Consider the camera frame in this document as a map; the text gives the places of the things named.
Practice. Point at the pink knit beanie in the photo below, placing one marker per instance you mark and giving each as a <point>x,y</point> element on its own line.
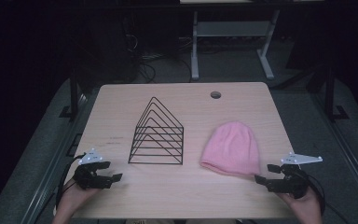
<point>233,149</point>

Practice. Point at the person's right hand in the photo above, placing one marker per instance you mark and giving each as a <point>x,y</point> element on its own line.
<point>304,205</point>

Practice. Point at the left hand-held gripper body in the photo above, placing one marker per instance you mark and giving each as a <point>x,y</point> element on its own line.
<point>88,180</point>

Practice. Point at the person's left hand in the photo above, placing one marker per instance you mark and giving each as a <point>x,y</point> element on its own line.
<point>76,197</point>

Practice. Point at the black metal stand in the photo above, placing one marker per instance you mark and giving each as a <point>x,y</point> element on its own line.
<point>73,93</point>
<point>330,93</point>

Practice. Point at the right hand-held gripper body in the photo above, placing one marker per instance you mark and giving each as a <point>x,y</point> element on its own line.
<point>289,182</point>

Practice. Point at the white metal desk frame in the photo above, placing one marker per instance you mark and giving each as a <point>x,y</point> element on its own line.
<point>230,28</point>

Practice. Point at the metal floor rail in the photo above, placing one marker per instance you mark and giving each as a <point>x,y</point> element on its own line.
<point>54,161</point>
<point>348,149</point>

